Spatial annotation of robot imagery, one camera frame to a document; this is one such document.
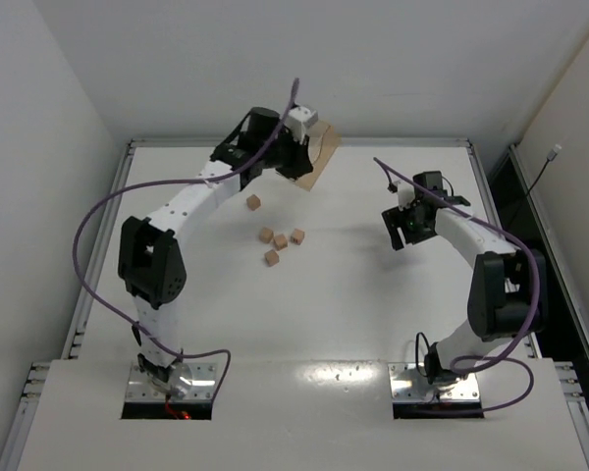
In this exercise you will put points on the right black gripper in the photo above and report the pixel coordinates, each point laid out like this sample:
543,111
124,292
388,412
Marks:
396,224

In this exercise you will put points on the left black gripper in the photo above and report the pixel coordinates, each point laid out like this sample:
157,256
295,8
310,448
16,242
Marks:
297,160

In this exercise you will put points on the wooden block box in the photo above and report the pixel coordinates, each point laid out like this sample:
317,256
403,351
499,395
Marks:
323,143

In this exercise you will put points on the wooden cube one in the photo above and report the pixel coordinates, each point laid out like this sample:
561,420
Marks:
253,202

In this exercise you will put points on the wooden cube four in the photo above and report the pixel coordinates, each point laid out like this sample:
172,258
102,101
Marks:
297,236

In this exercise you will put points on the wooden cube two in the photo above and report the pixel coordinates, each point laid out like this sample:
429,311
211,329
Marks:
265,235

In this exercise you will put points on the wooden cube five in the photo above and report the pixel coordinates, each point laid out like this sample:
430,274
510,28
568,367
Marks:
271,258

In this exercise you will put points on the wooden cube three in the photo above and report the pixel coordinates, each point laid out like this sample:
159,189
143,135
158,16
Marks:
280,242

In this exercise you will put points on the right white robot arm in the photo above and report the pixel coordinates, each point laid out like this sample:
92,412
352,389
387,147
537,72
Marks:
507,296

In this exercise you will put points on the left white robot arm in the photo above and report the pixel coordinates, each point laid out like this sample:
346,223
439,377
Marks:
151,262

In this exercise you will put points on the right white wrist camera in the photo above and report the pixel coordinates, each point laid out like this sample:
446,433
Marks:
404,193

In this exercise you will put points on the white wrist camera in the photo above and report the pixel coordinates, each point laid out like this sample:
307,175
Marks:
404,193
300,120

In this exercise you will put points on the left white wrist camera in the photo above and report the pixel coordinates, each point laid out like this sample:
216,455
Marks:
300,120

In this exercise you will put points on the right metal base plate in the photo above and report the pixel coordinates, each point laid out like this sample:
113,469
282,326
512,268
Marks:
409,387

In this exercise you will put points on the metal base plate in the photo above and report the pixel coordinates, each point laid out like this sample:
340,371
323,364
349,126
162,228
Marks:
409,387
190,383

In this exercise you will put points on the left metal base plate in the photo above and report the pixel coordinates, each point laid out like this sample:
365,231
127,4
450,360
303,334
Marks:
190,383

